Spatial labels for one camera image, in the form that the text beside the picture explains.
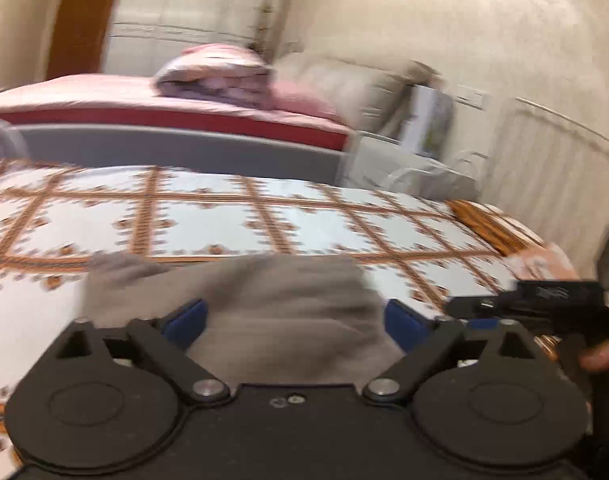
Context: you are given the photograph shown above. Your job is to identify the beige padded headboard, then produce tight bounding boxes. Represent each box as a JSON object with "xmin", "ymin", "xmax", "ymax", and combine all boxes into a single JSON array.
[{"xmin": 274, "ymin": 52, "xmax": 439, "ymax": 139}]

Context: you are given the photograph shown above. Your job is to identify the folded pink floral quilt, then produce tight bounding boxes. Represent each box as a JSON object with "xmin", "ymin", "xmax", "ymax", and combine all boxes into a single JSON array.
[{"xmin": 152, "ymin": 44, "xmax": 274, "ymax": 110}]

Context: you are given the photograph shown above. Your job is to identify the white wardrobe with brown top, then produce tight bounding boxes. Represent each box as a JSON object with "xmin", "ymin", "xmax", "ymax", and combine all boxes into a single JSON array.
[{"xmin": 45, "ymin": 0, "xmax": 289, "ymax": 78}]

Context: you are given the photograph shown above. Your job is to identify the grey brown pants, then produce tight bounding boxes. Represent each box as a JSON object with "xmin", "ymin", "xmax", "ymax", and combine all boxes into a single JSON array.
[{"xmin": 81, "ymin": 254, "xmax": 402, "ymax": 388}]

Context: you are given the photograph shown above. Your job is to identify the person right hand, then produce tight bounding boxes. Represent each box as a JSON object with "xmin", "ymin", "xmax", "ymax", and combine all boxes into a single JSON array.
[{"xmin": 580, "ymin": 340, "xmax": 609, "ymax": 373}]

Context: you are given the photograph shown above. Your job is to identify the white nightstand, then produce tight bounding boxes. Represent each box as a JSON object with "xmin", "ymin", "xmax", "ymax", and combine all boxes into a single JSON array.
[{"xmin": 338, "ymin": 132, "xmax": 481, "ymax": 202}]

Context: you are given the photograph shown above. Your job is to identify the orange patterned pillow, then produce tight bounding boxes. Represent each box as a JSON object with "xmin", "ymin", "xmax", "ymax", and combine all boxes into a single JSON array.
[{"xmin": 445, "ymin": 200, "xmax": 543, "ymax": 257}]

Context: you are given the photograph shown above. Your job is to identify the pink folded cloth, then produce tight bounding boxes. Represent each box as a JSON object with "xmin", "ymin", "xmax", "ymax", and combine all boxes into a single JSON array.
[{"xmin": 504, "ymin": 244, "xmax": 580, "ymax": 281}]

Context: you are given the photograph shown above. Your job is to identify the pink pillow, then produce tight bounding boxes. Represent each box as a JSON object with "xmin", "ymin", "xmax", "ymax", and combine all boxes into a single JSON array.
[{"xmin": 271, "ymin": 79, "xmax": 344, "ymax": 125}]

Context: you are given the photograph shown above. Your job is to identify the white wall switch plate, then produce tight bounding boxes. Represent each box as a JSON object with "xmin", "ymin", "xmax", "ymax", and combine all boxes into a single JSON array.
[{"xmin": 455, "ymin": 84, "xmax": 489, "ymax": 110}]

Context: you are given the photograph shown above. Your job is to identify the orange white patterned bedsheet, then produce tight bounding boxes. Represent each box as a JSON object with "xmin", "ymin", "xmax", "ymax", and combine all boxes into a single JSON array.
[{"xmin": 0, "ymin": 159, "xmax": 516, "ymax": 479}]

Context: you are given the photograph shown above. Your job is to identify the wooden coat stand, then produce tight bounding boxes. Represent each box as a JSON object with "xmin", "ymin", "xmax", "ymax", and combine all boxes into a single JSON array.
[{"xmin": 251, "ymin": 0, "xmax": 274, "ymax": 62}]

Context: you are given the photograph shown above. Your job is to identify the white metal bed frame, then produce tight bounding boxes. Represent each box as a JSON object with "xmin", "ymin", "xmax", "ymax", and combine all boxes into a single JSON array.
[{"xmin": 13, "ymin": 98, "xmax": 609, "ymax": 278}]

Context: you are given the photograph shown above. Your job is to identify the pink sheet large bed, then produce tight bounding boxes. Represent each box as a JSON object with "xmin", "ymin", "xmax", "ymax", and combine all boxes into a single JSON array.
[{"xmin": 0, "ymin": 71, "xmax": 357, "ymax": 187}]

